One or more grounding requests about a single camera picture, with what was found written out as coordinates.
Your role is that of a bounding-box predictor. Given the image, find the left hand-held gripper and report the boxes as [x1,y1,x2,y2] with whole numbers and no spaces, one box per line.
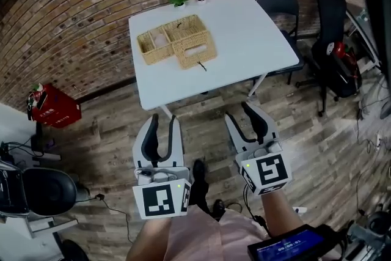
[131,114,192,220]

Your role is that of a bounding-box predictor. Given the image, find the black wrist-mounted screen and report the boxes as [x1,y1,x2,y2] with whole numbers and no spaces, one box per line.
[246,224,338,261]

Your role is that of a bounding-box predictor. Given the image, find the white metal rack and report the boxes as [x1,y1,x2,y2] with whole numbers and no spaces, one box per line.
[345,2,382,74]

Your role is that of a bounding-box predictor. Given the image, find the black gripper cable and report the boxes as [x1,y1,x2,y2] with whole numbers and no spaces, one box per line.
[243,185,270,232]

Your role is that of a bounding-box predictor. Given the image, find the person's black trousers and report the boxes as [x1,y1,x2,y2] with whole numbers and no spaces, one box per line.
[188,158,227,221]

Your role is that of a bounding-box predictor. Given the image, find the grey wheeled machine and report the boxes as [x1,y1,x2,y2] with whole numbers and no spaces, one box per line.
[342,210,391,261]

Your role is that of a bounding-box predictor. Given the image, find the person's pink shirt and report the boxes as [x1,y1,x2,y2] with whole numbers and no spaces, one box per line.
[164,203,271,261]

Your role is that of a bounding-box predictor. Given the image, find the red shiny bag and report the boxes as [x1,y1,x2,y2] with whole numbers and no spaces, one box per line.
[332,42,358,71]

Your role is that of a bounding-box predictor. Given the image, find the woven wicker organizer basket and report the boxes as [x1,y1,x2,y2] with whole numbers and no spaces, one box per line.
[136,14,218,73]

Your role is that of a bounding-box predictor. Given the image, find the black rounded chair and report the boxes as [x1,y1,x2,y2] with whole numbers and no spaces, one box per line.
[23,167,90,218]

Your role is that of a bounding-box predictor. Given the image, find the red box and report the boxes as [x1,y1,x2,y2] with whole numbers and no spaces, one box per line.
[30,84,82,128]

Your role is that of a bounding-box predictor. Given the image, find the person's right forearm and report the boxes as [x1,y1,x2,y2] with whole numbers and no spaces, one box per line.
[261,191,306,239]

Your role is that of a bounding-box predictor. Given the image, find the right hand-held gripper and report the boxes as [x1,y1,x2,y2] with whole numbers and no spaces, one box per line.
[225,101,293,196]

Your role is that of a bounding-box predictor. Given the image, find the person's left forearm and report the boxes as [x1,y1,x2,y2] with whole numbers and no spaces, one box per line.
[126,216,172,261]

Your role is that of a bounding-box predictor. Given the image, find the black folding chair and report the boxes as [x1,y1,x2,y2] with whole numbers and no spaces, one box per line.
[255,0,306,86]

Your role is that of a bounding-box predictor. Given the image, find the black office chair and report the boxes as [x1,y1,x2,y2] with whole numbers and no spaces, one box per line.
[295,0,364,118]

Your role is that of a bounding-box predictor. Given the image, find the black floor cable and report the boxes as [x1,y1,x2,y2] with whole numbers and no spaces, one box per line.
[88,193,135,244]

